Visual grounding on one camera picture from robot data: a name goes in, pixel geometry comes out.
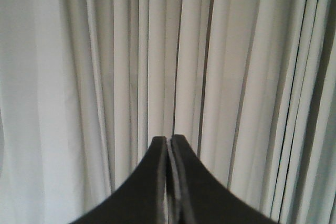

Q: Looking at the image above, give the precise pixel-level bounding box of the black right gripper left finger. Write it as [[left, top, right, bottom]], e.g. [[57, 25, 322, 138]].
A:
[[73, 136, 168, 223]]

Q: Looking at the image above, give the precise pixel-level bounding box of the light grey pleated curtain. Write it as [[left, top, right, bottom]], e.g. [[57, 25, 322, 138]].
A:
[[65, 0, 335, 223]]

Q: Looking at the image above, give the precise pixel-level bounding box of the white sheer curtain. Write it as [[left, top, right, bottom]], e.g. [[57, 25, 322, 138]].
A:
[[1, 0, 84, 223]]

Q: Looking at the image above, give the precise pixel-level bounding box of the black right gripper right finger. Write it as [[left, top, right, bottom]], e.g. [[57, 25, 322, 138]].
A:
[[169, 135, 275, 223]]

